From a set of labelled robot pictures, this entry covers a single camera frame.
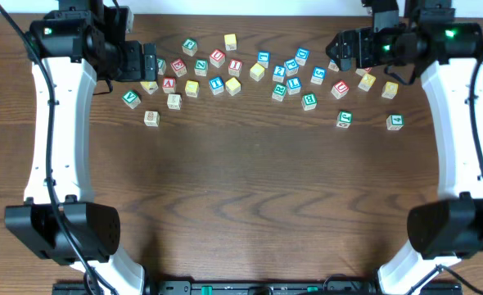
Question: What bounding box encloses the red A block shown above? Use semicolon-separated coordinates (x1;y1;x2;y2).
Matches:
162;77;176;94

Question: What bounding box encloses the blue 2 block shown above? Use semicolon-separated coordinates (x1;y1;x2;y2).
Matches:
273;65;286;83

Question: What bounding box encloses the red I block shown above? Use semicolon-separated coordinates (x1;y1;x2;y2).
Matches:
228;59;243;77

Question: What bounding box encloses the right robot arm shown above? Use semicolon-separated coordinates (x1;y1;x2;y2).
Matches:
326;0;483;294

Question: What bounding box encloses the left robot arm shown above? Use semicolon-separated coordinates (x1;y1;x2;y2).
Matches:
5;0;157;294

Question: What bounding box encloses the green 7 block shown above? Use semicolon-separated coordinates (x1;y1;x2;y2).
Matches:
157;58;167;75

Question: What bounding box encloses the red M block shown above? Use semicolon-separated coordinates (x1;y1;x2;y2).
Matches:
355;67;372;76

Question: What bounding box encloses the yellow block far left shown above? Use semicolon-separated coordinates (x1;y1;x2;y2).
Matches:
140;81;159;95

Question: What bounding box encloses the yellow K block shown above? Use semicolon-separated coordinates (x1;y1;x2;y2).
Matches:
358;73;376;92

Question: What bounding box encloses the blue D block right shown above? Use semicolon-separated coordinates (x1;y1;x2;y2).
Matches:
328;60;340;72

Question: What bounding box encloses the blue d block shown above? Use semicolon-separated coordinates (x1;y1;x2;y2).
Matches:
295;48;310;66
328;60;340;72

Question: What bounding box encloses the green V block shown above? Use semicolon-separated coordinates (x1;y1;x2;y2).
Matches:
122;90;141;109

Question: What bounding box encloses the red E block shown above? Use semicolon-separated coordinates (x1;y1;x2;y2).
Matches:
170;58;187;77

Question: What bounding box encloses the red U block right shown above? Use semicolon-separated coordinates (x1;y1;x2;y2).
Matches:
331;80;350;99

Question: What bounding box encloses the red u block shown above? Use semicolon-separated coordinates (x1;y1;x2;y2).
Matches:
209;49;226;68
331;80;350;99

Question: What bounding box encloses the blue 5 block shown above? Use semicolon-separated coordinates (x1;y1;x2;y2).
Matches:
310;66;327;84

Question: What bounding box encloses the yellow G block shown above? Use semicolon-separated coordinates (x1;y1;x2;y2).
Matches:
381;81;399;99

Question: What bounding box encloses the green J block top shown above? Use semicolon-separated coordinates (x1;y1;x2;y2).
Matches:
182;38;198;57

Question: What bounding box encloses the green j block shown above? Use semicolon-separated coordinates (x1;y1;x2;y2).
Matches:
336;111;353;129
182;38;198;57

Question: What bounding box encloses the plain wooden block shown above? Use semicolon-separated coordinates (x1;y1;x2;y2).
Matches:
167;93;183;110

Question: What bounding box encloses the plain block lower left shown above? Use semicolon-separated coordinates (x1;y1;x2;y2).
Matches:
144;111;160;127

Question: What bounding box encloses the blue D block upper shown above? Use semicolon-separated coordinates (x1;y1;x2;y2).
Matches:
295;48;310;66

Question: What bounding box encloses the green Z block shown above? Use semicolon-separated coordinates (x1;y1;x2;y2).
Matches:
194;59;208;76

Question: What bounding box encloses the blue P block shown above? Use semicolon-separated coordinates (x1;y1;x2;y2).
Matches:
284;59;300;76

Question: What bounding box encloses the green J block lower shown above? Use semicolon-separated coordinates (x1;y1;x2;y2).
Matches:
336;111;353;129

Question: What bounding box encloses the green B block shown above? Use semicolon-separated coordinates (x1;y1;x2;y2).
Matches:
301;93;318;111

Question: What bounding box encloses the blue L block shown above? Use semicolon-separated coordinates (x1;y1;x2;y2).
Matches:
287;77;302;95

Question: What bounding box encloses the red U block left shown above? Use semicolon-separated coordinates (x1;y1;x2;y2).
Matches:
209;49;226;68

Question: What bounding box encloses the green 4 block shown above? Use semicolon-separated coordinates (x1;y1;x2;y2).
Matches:
386;114;404;131

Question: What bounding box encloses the blue T block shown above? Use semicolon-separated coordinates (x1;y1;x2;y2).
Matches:
209;76;224;95

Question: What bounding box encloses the green R block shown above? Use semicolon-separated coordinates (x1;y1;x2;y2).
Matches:
272;84;287;102

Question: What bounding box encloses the yellow block top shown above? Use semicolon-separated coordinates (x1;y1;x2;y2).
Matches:
224;34;237;51

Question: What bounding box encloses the yellow S block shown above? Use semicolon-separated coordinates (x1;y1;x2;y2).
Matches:
225;77;242;96

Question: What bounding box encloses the blue 1 block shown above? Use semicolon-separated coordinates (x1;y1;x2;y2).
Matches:
257;51;270;69

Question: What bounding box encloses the yellow C block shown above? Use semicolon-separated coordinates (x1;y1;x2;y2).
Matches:
250;62;265;82

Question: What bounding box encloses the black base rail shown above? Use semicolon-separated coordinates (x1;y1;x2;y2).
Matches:
52;277;463;295

